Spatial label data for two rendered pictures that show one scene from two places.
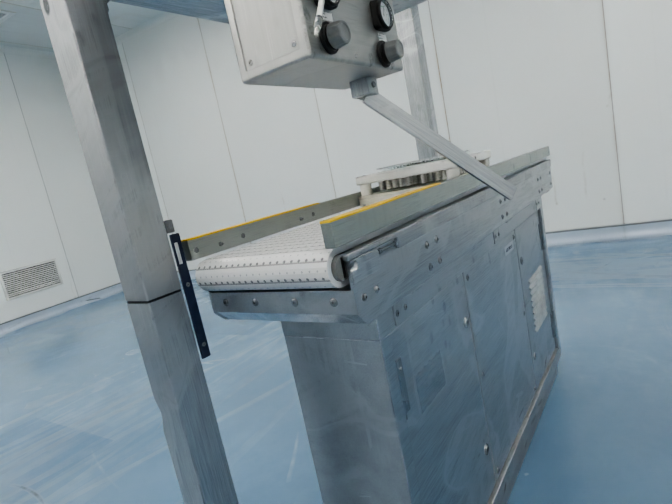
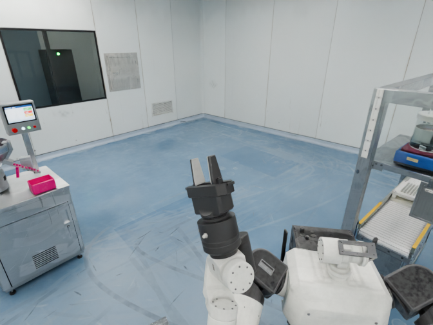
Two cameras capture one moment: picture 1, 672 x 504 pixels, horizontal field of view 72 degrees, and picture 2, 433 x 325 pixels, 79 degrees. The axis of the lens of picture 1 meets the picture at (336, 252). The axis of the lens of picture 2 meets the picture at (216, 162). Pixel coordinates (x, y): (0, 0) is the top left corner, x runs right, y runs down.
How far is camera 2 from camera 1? 139 cm
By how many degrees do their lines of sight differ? 19
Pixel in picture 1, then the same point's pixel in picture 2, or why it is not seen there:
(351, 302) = (408, 260)
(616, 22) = not seen: outside the picture
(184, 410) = not seen: hidden behind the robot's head
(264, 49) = (420, 215)
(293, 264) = (397, 248)
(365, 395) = (388, 269)
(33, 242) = (165, 91)
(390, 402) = not seen: hidden behind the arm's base
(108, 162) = (356, 209)
